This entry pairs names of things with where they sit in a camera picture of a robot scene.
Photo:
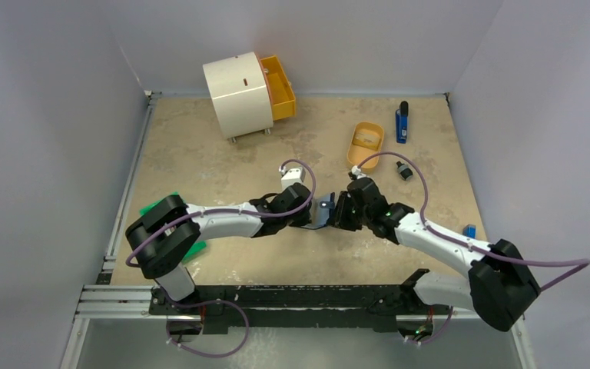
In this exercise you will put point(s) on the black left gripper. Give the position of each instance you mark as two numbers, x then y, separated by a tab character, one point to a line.
302	219

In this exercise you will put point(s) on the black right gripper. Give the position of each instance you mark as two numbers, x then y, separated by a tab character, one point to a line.
341	217

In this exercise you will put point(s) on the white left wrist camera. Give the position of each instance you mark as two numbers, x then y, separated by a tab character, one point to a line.
292	176

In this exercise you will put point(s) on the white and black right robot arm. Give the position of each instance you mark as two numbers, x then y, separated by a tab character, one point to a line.
493	280

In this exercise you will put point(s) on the orange oval tray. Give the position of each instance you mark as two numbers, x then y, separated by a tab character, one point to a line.
356	154

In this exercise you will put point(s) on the blue leather card holder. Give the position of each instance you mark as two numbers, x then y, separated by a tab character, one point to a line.
322	210

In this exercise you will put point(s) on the white cylindrical drawer cabinet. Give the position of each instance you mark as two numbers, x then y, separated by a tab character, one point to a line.
240	95

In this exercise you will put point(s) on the card inside orange tray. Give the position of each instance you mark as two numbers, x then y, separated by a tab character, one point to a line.
367	139

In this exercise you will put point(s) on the green plastic bin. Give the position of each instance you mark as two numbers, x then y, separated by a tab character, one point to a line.
196	248

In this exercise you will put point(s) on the small blue box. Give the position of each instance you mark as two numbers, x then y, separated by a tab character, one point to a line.
470	231

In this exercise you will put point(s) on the blue and black stapler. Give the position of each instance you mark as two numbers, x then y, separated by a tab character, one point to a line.
401	120

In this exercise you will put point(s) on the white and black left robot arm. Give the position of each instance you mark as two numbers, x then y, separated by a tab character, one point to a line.
161	238

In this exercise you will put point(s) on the yellow open drawer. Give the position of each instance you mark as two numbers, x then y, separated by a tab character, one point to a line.
283	100

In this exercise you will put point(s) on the aluminium frame rail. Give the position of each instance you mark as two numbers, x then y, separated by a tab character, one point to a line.
107	301

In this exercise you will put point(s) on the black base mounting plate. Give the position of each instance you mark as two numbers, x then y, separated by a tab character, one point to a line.
383	308

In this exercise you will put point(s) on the small black round knob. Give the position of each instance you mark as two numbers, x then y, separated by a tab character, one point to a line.
404	170

